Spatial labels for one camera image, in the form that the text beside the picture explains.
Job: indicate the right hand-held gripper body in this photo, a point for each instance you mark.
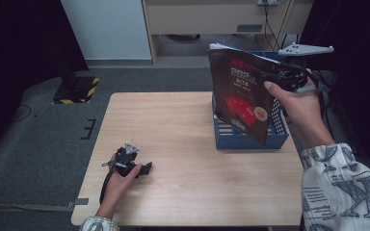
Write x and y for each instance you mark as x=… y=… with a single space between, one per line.
x=297 y=77

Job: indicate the person's right hand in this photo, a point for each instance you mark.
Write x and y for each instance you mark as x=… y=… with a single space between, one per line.
x=302 y=109

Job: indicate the person's left hand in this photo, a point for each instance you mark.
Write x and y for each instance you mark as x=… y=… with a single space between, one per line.
x=115 y=192

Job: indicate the white panel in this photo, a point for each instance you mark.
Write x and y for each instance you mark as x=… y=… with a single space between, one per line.
x=109 y=29

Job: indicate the black stand base striped edge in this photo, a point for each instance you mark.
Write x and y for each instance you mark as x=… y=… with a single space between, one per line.
x=75 y=91

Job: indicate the beige wooden cabinet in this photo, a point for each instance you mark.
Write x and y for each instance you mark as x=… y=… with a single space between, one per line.
x=189 y=17

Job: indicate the white power strip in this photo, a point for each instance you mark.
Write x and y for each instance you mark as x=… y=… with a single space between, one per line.
x=269 y=1

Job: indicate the grey tape strip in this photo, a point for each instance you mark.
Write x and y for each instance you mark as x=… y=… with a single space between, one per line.
x=80 y=202

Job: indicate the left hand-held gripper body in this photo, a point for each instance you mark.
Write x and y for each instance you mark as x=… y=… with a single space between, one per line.
x=125 y=160

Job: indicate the blue plastic file rack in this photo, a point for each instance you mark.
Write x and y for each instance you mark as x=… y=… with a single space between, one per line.
x=234 y=141

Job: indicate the black book with red print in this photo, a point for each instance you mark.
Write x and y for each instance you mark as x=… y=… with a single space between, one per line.
x=237 y=89

